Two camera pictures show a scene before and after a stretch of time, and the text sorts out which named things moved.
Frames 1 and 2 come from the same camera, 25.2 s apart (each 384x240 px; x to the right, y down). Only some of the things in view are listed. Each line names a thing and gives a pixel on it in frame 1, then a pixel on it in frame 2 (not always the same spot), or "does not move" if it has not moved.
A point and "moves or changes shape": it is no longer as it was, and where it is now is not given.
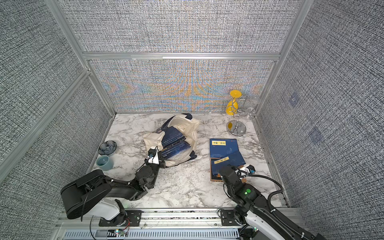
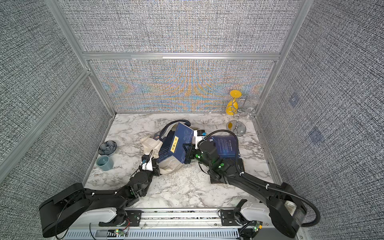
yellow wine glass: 232,106 does not move
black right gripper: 228,166 -> 191,152
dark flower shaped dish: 107,148 does not move
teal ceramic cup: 104,163 does not move
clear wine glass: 250,111 does not move
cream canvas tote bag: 187,126 moves or changes shape
